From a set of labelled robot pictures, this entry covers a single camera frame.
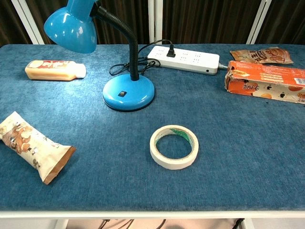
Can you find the blue gooseneck desk lamp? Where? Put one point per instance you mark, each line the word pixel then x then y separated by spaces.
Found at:
pixel 128 93

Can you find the cream masking tape roll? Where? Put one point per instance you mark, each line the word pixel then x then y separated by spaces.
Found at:
pixel 174 165

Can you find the white power strip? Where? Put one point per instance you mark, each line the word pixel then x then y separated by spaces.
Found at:
pixel 190 62

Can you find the blue table cloth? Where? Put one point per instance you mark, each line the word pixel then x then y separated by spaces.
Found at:
pixel 214 143

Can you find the dark brown curtain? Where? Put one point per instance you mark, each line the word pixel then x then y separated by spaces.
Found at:
pixel 286 21
pixel 114 33
pixel 202 21
pixel 9 26

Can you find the orange red small packet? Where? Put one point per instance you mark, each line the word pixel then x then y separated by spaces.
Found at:
pixel 52 71

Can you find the orange cardboard snack box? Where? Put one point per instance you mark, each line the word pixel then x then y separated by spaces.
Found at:
pixel 262 78

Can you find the beige cartoon snack bag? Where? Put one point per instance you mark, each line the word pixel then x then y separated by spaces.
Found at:
pixel 28 145

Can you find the orange spouted food pouch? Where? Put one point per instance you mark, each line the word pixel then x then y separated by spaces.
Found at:
pixel 274 56

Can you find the white frame post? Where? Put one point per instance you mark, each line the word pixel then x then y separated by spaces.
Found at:
pixel 28 21
pixel 155 21
pixel 258 21

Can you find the white table frame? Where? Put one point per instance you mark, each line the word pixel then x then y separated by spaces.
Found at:
pixel 152 214

